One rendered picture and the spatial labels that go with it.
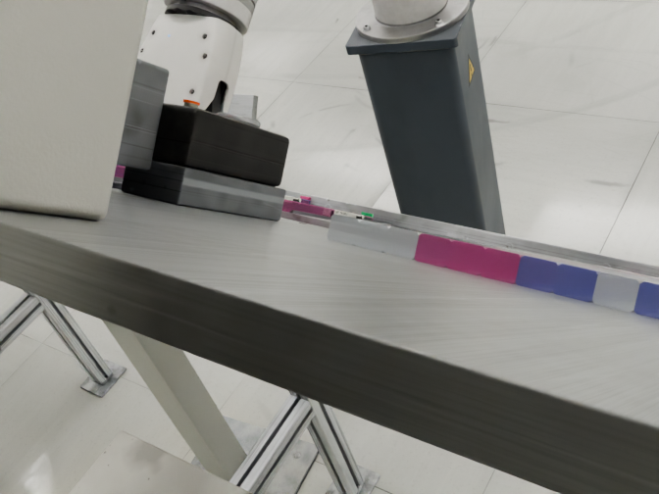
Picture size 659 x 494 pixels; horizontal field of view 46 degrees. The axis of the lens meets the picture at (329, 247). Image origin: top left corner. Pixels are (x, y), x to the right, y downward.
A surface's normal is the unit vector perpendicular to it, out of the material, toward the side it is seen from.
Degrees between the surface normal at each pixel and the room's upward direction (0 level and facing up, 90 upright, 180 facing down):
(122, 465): 0
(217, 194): 90
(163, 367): 90
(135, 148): 90
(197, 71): 32
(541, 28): 0
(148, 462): 0
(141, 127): 90
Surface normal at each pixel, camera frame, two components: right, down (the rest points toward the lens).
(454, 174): -0.30, 0.70
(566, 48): -0.26, -0.71
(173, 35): -0.50, -0.27
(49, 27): 0.82, 0.20
